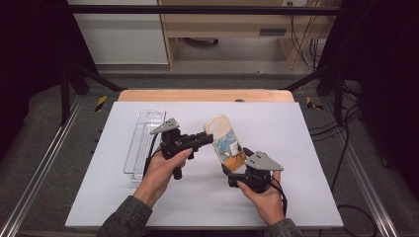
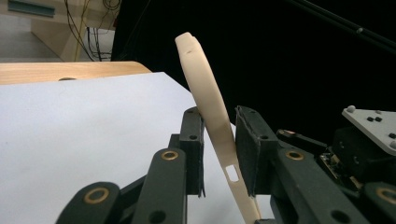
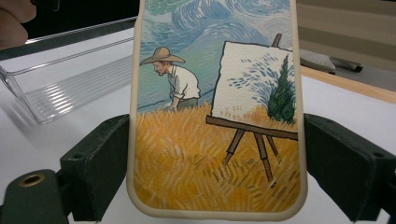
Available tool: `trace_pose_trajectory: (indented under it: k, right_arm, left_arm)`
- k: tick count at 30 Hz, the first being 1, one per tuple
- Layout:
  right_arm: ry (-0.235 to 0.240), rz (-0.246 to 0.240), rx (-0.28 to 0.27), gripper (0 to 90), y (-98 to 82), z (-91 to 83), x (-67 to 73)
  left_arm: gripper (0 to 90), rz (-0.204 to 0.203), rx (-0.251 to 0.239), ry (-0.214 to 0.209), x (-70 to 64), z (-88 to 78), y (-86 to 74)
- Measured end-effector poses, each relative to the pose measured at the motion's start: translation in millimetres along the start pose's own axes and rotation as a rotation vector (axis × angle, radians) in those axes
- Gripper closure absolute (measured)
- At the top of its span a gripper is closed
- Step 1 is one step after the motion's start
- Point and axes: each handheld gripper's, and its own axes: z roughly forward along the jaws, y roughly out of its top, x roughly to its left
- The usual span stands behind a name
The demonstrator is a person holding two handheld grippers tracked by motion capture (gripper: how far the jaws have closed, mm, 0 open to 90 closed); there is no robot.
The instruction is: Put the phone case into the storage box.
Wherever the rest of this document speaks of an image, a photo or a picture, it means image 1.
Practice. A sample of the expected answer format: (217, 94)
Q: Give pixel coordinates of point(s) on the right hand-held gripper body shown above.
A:
(262, 164)

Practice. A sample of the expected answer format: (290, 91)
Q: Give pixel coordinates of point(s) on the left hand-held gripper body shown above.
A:
(171, 141)

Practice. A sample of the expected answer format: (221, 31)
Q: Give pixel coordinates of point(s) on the beige printed phone case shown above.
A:
(225, 141)

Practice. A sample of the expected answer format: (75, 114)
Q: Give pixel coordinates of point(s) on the person's left hand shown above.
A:
(158, 177)

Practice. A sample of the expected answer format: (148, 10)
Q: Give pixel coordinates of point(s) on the person's right hand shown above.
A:
(268, 204)

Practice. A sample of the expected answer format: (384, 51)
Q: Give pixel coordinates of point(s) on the clear plastic packaging tray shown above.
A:
(141, 148)

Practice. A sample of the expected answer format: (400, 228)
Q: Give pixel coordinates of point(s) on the wooden table board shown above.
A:
(197, 95)

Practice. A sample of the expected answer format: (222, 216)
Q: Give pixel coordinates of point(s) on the yellow black tape marker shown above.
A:
(311, 103)
(100, 103)

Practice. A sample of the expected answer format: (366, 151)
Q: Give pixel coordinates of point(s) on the black metal stand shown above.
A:
(79, 79)
(329, 79)

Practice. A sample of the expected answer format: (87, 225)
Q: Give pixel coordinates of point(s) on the white cabinet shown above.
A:
(122, 39)

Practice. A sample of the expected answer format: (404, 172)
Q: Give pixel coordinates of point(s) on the light wooden desk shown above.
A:
(230, 24)

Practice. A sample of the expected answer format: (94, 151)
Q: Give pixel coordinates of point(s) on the black curtain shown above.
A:
(388, 82)
(29, 65)

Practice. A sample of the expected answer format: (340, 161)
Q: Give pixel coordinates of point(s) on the aluminium rail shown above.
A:
(362, 171)
(39, 168)

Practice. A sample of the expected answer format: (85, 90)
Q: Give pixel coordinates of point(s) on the black horizontal frame bar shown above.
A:
(197, 10)

